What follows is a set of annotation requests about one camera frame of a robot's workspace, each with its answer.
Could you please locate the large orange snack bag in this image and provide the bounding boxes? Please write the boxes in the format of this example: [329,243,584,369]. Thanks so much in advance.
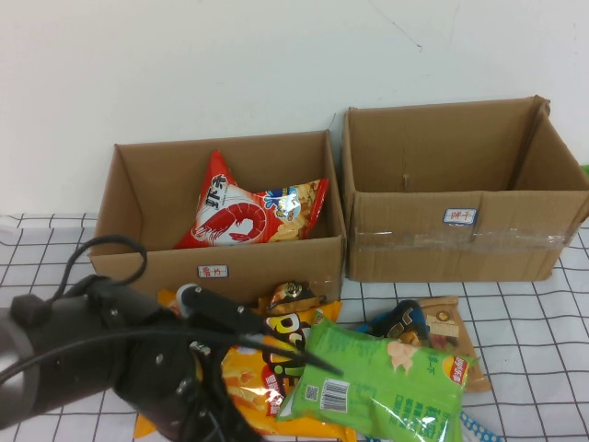
[133,287,358,442]

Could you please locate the blue dotted snack pack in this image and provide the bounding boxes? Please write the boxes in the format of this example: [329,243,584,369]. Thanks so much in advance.
[459,409,501,442]

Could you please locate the red shrimp chips bag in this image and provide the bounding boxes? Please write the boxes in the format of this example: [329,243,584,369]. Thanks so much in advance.
[173,149,330,250]

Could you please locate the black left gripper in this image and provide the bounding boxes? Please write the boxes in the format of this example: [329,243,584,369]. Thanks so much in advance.
[114,343,261,442]

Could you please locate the brown wafer snack pack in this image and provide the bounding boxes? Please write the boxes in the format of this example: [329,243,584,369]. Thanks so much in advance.
[416,296,491,394]

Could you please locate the black camera cable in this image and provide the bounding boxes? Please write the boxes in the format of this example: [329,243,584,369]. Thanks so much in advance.
[0,234,345,392]

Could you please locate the blue black snack pack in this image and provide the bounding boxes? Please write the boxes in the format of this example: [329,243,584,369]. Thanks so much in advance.
[353,298,432,344]

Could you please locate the cardboard box labelled biscuits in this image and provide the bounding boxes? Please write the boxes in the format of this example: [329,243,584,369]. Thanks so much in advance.
[341,95,589,283]

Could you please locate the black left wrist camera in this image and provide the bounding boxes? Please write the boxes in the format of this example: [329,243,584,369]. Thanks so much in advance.
[176,283,277,340]

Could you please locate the small brown gold snack pack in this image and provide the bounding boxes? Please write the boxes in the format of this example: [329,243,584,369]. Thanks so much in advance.
[257,280,328,317]

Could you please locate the white black-grid tablecloth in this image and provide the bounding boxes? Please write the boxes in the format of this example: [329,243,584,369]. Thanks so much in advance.
[0,212,589,442]

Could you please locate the cardboard box labelled chips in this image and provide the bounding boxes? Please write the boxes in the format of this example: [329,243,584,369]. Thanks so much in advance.
[87,130,347,308]

